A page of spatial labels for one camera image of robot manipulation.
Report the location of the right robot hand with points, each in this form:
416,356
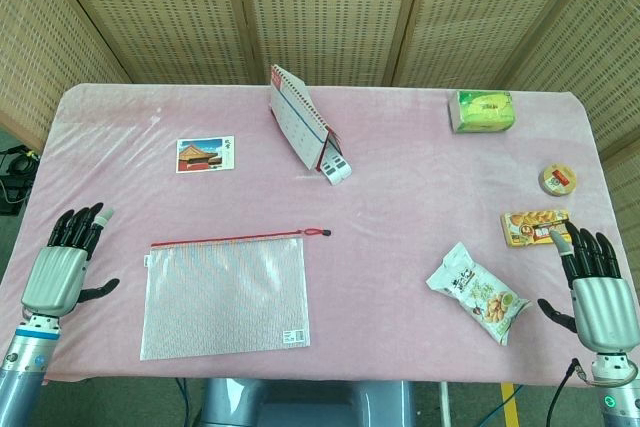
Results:
605,309

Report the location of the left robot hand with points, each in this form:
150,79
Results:
52,274

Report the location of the clear mesh zipper pouch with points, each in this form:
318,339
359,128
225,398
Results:
225,297

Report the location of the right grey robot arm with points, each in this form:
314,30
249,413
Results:
620,392

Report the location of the white green snack bag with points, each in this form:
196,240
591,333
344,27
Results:
475,292

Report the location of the yellow snack box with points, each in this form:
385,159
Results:
530,229

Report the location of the black equipment on floor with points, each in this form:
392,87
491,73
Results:
17,167

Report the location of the round tin red label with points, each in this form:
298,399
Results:
557,179

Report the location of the white table leg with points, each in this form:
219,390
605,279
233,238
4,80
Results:
443,404

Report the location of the palace picture postcard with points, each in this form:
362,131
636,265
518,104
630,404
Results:
205,154

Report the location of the bamboo folding screen panel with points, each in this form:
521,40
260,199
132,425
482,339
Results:
330,12
600,47
40,47
160,12
480,12

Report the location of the green tissue pack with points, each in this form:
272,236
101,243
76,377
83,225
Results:
482,112

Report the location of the pink tablecloth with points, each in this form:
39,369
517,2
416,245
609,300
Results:
390,207

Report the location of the grey robot torso base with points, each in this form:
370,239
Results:
305,404

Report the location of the spiral desk calendar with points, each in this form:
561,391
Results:
300,122

